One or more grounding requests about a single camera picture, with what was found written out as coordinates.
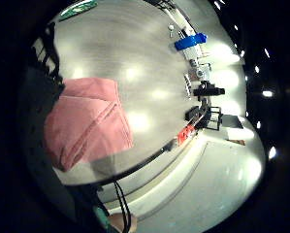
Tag white striped strip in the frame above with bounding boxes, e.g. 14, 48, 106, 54
182, 73, 193, 99

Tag blue box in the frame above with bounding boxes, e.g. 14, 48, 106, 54
174, 32, 208, 51

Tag black block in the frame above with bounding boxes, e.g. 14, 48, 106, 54
184, 105, 201, 122

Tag red clamp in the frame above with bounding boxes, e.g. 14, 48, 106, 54
177, 124, 198, 147

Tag green flat object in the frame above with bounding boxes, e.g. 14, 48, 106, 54
58, 0, 99, 22

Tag black cables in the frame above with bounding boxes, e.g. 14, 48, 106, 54
112, 180, 133, 233

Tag grey metal device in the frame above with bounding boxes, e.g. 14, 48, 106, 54
188, 57, 212, 82

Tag pink folded cloth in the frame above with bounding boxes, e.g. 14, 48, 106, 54
43, 77, 135, 173

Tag dark flat board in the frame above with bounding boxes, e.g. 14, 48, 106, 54
221, 114, 244, 129

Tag black camera on mount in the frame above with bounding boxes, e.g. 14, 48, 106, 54
192, 81, 226, 98

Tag black frame stand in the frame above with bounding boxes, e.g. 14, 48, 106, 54
206, 106, 224, 131

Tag brown flat piece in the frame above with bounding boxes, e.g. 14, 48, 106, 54
226, 138, 247, 147

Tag teal sleeve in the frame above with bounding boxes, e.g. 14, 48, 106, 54
91, 203, 119, 233

